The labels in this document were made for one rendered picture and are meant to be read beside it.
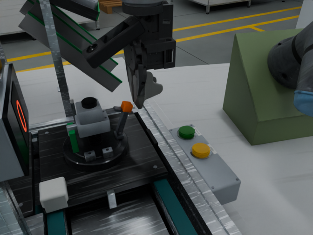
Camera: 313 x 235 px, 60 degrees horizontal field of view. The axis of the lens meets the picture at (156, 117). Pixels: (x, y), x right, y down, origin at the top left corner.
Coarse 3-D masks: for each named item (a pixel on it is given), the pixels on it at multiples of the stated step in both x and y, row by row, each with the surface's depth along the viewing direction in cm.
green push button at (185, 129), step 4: (180, 128) 66; (184, 128) 66; (188, 128) 66; (192, 128) 66; (180, 132) 65; (184, 132) 65; (188, 132) 65; (192, 132) 65; (180, 136) 65; (184, 136) 64; (188, 136) 64; (192, 136) 64
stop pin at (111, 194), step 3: (108, 192) 51; (111, 192) 51; (114, 192) 51; (108, 195) 50; (111, 195) 50; (114, 195) 51; (108, 198) 51; (111, 198) 51; (114, 198) 51; (108, 201) 52; (111, 201) 51; (114, 201) 52; (111, 204) 52; (114, 204) 52; (111, 207) 52
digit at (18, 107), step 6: (12, 96) 27; (18, 96) 31; (12, 102) 26; (18, 102) 30; (18, 108) 29; (18, 114) 28; (24, 114) 32; (18, 120) 27; (24, 120) 31; (24, 126) 30; (24, 132) 29
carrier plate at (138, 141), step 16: (48, 128) 66; (64, 128) 66; (128, 128) 66; (48, 144) 61; (144, 144) 61; (48, 160) 57; (64, 160) 57; (128, 160) 57; (144, 160) 57; (160, 160) 57; (48, 176) 53; (64, 176) 53; (80, 176) 53; (96, 176) 53; (112, 176) 53; (128, 176) 53; (144, 176) 53; (160, 176) 55; (80, 192) 50; (96, 192) 50; (64, 208) 50
